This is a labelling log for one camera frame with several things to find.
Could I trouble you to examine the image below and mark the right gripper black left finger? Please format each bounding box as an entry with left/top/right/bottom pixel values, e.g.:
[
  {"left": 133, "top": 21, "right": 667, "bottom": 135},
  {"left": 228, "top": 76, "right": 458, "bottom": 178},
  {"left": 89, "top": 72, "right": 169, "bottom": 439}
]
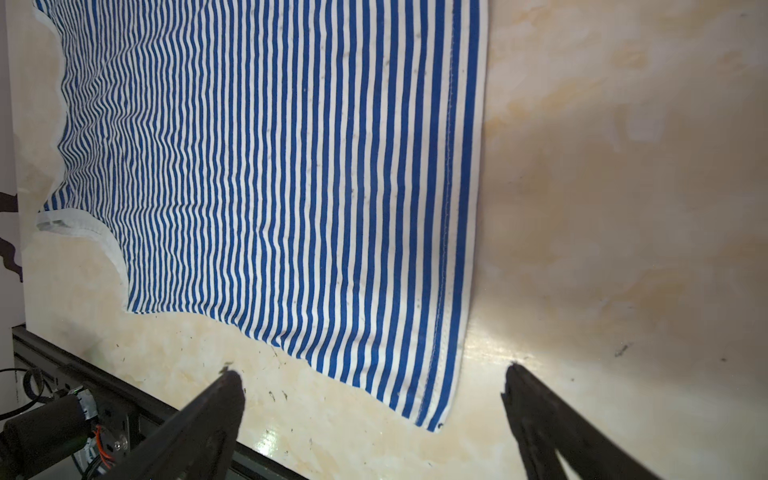
[{"left": 104, "top": 370, "right": 245, "bottom": 479}]

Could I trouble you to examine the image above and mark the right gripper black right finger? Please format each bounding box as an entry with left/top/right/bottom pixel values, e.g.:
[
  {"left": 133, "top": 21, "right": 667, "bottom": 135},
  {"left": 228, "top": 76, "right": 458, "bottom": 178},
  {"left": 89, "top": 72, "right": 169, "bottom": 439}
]
[{"left": 501, "top": 363, "right": 657, "bottom": 479}]

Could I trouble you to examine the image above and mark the blue white striped tank top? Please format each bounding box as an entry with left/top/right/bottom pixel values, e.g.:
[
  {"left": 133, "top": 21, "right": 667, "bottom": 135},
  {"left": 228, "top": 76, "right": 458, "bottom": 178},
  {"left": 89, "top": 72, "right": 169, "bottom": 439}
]
[{"left": 36, "top": 1, "right": 489, "bottom": 432}]

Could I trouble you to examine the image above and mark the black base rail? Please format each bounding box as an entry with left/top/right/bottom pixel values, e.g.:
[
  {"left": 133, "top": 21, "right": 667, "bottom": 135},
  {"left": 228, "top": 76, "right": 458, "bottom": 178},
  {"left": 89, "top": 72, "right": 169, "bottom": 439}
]
[{"left": 10, "top": 323, "right": 307, "bottom": 480}]

